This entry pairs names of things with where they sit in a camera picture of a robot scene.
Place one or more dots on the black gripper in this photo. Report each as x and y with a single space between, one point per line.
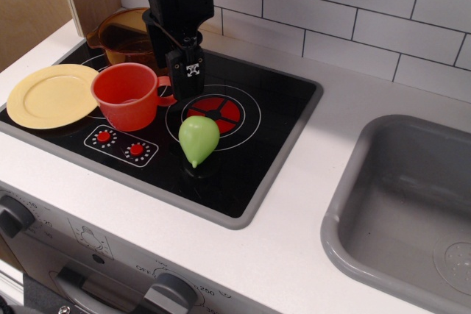
174 33

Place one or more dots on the red plastic cup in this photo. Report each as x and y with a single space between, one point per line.
126 94

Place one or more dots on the yellow plastic plate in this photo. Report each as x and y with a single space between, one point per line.
53 97

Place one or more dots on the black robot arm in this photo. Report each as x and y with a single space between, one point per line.
173 28

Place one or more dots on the amber transparent pot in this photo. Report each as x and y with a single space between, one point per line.
124 39

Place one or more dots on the green plastic pear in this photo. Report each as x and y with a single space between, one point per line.
198 136

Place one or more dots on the grey centre oven knob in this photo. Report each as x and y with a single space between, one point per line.
170 294

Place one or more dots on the grey oven knob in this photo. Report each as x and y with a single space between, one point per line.
170 294
15 217

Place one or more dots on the grey left oven knob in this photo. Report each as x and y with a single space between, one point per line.
15 217

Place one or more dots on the grey plastic sink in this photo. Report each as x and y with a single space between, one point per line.
399 220

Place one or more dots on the grey oven door handle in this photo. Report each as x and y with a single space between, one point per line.
97 293

